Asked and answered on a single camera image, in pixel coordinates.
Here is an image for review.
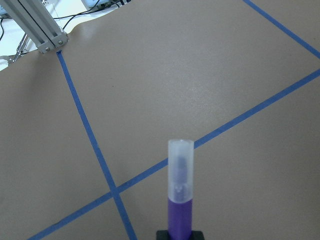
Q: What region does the brown paper table mat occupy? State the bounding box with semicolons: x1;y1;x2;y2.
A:
0;0;320;240

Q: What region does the aluminium frame post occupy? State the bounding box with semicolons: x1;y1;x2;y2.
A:
0;0;68;54

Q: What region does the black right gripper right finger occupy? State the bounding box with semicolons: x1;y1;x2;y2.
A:
190;230;205;240

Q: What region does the purple marker pen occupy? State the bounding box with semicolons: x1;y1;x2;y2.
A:
168;139;194;240

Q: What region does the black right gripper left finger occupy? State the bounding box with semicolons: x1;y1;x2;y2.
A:
155;230;170;240

